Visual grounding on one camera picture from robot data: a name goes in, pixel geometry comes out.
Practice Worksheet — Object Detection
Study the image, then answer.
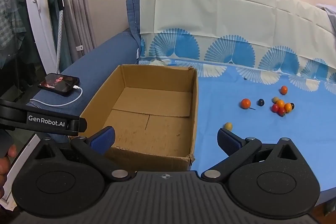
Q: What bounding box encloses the pale patterned cloth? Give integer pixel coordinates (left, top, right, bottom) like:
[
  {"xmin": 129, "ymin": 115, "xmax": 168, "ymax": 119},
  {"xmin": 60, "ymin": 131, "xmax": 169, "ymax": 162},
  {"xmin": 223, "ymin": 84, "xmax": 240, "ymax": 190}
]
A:
[{"xmin": 316, "ymin": 4, "xmax": 336, "ymax": 30}]

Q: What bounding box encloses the orange tangerine with stem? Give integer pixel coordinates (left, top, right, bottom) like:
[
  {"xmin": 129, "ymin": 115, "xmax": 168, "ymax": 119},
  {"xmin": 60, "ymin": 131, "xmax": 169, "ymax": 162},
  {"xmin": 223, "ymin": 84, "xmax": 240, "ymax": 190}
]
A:
[{"xmin": 241, "ymin": 98, "xmax": 256, "ymax": 111}]

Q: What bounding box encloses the person's left hand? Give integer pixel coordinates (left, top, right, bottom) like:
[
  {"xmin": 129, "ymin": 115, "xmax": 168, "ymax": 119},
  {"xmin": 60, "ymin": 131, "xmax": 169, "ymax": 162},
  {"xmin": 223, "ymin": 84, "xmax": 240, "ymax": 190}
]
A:
[{"xmin": 0, "ymin": 145, "xmax": 17, "ymax": 199}]

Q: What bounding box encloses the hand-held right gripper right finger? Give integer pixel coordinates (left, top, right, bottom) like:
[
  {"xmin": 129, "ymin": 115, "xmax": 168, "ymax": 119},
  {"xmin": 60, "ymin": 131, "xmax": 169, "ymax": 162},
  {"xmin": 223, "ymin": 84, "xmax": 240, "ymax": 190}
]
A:
[{"xmin": 201, "ymin": 128, "xmax": 300, "ymax": 182}]

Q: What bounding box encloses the brown cardboard box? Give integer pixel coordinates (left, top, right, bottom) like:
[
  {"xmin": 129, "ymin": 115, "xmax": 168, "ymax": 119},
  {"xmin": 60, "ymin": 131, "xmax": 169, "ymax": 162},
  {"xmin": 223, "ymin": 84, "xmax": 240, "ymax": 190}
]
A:
[{"xmin": 69, "ymin": 64, "xmax": 198, "ymax": 172}]

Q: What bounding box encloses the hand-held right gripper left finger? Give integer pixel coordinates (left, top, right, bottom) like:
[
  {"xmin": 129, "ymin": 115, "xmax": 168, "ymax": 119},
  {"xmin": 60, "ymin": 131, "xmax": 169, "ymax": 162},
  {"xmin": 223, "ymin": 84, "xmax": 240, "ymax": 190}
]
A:
[{"xmin": 35, "ymin": 126, "xmax": 135, "ymax": 182}]

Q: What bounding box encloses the blue fabric sofa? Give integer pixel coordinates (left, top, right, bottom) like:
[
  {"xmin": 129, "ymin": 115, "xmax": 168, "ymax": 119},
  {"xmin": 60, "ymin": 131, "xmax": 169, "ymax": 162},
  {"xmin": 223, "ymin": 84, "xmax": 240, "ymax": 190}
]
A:
[{"xmin": 29, "ymin": 0, "xmax": 143, "ymax": 146}]

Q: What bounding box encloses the grey curtain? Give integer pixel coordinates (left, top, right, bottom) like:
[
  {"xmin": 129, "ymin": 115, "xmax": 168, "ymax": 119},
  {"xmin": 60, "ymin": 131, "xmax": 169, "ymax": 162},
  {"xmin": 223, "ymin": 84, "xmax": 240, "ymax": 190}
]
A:
[{"xmin": 43, "ymin": 0, "xmax": 96, "ymax": 72}]

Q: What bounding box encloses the black smartphone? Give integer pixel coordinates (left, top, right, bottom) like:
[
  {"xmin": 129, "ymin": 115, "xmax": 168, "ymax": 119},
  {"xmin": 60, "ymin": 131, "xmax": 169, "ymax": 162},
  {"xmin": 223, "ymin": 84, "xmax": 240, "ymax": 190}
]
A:
[{"xmin": 37, "ymin": 73, "xmax": 80, "ymax": 96}]

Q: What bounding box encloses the blue fan-print sheet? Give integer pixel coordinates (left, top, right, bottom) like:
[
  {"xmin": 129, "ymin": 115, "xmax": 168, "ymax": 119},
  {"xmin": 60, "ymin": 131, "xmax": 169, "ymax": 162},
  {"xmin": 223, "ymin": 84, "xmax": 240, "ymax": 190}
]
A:
[{"xmin": 138, "ymin": 0, "xmax": 336, "ymax": 203}]

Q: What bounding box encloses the white charging cable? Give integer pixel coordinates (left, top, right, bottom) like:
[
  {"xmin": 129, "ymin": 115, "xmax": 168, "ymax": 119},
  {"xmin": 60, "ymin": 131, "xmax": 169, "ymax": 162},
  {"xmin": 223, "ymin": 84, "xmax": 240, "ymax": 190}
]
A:
[{"xmin": 29, "ymin": 85, "xmax": 83, "ymax": 107}]

